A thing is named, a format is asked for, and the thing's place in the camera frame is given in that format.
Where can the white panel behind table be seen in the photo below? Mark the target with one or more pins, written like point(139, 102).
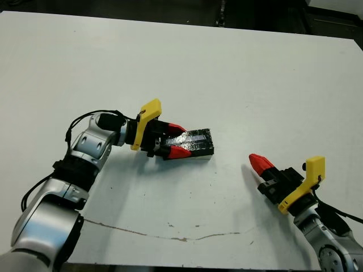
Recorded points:
point(340, 7)

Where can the black glossy box lid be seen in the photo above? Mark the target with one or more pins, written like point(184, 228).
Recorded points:
point(200, 141)

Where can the right gripper, yellow mount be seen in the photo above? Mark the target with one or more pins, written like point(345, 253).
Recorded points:
point(312, 175)

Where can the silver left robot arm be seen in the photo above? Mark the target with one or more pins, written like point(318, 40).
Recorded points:
point(93, 141)

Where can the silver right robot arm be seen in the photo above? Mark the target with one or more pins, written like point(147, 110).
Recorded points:
point(326, 249)

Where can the dark metal post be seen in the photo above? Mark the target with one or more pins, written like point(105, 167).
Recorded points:
point(221, 12)

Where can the left gripper, yellow mount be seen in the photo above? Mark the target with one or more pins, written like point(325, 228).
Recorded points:
point(147, 119)

